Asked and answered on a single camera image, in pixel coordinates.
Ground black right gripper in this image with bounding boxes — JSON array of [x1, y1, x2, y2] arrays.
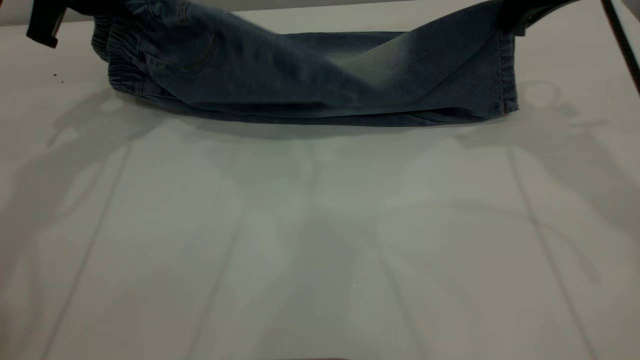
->
[[501, 0, 583, 37]]

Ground blue denim shorts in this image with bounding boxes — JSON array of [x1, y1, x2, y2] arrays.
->
[[91, 0, 521, 126]]

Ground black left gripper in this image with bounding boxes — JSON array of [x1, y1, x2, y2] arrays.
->
[[26, 0, 126, 49]]

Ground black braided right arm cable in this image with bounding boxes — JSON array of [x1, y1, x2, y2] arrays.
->
[[601, 0, 640, 96]]

